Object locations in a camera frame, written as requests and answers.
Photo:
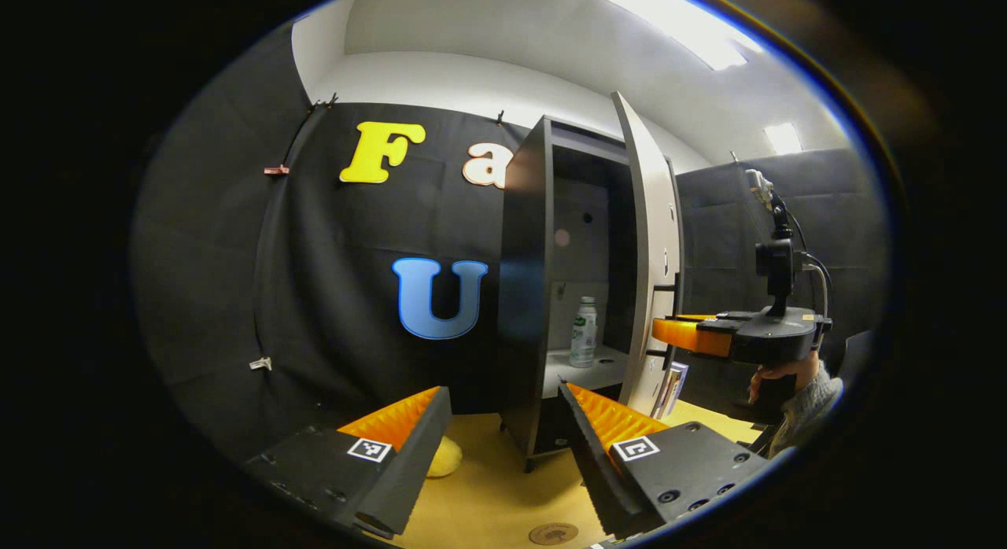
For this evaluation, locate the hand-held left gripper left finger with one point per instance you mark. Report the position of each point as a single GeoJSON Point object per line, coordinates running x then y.
{"type": "Point", "coordinates": [409, 462]}

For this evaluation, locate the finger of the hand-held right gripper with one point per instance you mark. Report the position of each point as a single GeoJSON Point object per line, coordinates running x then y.
{"type": "Point", "coordinates": [692, 337]}
{"type": "Point", "coordinates": [696, 317]}

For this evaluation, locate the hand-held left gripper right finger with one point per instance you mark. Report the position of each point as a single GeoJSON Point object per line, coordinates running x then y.
{"type": "Point", "coordinates": [594, 462]}

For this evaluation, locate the beige cabinet door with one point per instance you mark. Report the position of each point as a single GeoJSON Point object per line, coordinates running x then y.
{"type": "Point", "coordinates": [641, 258]}

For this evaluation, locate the round wooden coaster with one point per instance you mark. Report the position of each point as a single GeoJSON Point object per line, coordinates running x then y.
{"type": "Point", "coordinates": [553, 533]}

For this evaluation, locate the white plastic bottle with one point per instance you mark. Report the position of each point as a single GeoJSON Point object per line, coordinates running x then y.
{"type": "Point", "coordinates": [583, 337]}

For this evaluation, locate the dark grey cabinet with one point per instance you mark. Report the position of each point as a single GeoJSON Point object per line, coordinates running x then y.
{"type": "Point", "coordinates": [523, 297]}

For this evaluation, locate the yellow round object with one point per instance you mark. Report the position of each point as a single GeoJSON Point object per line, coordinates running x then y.
{"type": "Point", "coordinates": [444, 458]}

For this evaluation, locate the white clip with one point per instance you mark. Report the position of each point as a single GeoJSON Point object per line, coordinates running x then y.
{"type": "Point", "coordinates": [260, 363]}

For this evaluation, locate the small ceiling light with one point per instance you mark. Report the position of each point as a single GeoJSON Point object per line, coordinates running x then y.
{"type": "Point", "coordinates": [783, 138]}

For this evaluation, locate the black backdrop cloth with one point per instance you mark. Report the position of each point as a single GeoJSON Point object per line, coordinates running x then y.
{"type": "Point", "coordinates": [330, 242]}

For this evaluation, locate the long ceiling light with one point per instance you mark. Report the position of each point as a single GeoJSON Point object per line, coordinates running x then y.
{"type": "Point", "coordinates": [684, 22]}

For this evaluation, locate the red clip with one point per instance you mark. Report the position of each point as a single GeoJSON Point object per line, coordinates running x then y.
{"type": "Point", "coordinates": [276, 170]}

